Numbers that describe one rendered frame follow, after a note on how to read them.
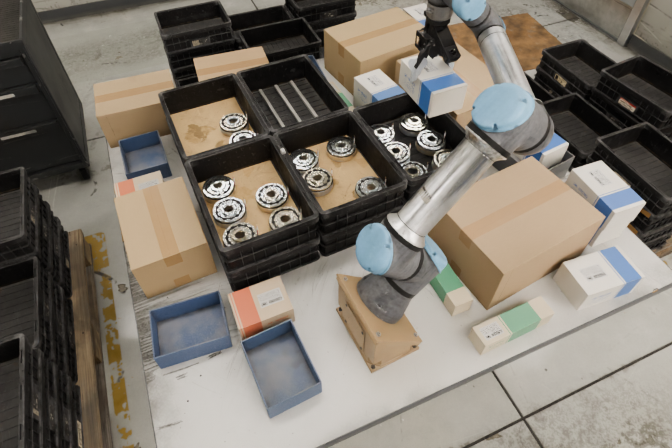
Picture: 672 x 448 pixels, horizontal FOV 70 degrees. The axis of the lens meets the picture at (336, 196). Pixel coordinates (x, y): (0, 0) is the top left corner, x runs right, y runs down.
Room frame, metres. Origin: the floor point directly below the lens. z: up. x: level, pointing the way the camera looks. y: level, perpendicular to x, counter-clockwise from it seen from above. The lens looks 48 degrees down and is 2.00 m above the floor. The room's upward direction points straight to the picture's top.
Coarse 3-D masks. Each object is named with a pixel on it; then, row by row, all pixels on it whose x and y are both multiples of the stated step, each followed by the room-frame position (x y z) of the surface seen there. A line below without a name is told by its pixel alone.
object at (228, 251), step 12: (240, 144) 1.18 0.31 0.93; (276, 144) 1.18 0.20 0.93; (204, 156) 1.13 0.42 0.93; (288, 168) 1.07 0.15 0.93; (192, 180) 1.02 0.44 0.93; (204, 204) 0.93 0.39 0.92; (312, 204) 0.92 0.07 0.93; (312, 216) 0.87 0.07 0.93; (288, 228) 0.83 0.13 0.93; (300, 228) 0.85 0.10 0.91; (216, 240) 0.79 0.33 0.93; (252, 240) 0.79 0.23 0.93; (264, 240) 0.80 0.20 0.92; (228, 252) 0.75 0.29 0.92
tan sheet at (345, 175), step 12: (324, 144) 1.29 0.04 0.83; (324, 156) 1.23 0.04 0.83; (360, 156) 1.23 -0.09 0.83; (324, 168) 1.17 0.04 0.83; (336, 168) 1.17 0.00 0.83; (348, 168) 1.17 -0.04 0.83; (360, 168) 1.17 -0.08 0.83; (336, 180) 1.11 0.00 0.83; (348, 180) 1.11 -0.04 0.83; (336, 192) 1.06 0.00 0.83; (348, 192) 1.06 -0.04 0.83; (324, 204) 1.00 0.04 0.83; (336, 204) 1.00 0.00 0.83
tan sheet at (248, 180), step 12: (252, 168) 1.17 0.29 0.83; (264, 168) 1.17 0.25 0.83; (240, 180) 1.11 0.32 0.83; (252, 180) 1.11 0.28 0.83; (264, 180) 1.11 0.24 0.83; (276, 180) 1.11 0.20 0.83; (240, 192) 1.06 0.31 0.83; (252, 192) 1.06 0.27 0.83; (252, 204) 1.00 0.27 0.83; (288, 204) 1.00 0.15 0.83; (252, 216) 0.95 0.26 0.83; (264, 216) 0.95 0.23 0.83; (216, 228) 0.91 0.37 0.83; (264, 228) 0.91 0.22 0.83
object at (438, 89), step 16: (432, 64) 1.32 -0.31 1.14; (400, 80) 1.34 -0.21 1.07; (416, 80) 1.26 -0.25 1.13; (432, 80) 1.23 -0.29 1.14; (448, 80) 1.23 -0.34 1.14; (416, 96) 1.24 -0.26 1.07; (432, 96) 1.17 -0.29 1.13; (448, 96) 1.19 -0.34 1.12; (464, 96) 1.21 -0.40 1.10; (432, 112) 1.17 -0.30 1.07
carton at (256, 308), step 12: (252, 288) 0.73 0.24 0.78; (264, 288) 0.73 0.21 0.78; (276, 288) 0.73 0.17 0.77; (240, 300) 0.69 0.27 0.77; (252, 300) 0.69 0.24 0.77; (264, 300) 0.69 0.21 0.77; (276, 300) 0.69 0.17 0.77; (288, 300) 0.69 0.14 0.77; (240, 312) 0.65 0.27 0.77; (252, 312) 0.65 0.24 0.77; (264, 312) 0.65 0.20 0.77; (276, 312) 0.65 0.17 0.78; (288, 312) 0.66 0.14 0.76; (240, 324) 0.62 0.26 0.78; (252, 324) 0.62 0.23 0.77; (264, 324) 0.63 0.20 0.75; (276, 324) 0.64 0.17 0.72
